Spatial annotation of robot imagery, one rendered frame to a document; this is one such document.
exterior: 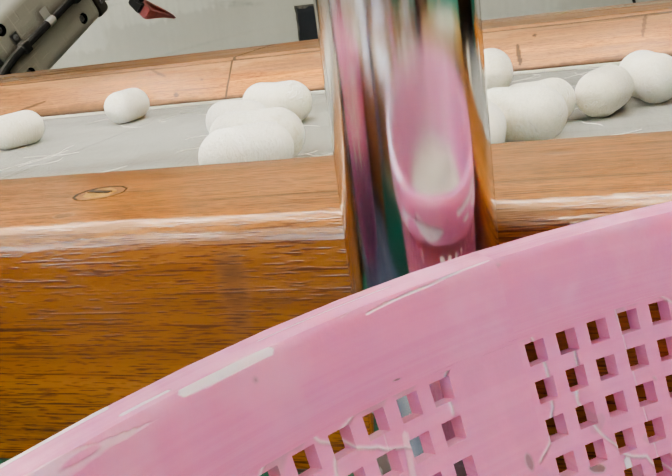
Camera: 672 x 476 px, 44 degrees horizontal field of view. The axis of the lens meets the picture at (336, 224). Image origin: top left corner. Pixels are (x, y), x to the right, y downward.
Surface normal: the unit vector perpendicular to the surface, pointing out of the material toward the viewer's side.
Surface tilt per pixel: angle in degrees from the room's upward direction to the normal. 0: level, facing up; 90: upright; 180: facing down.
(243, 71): 45
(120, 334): 90
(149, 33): 90
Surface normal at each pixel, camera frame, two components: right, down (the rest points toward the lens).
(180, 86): -0.27, -0.46
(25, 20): 0.88, 0.03
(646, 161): -0.13, -0.95
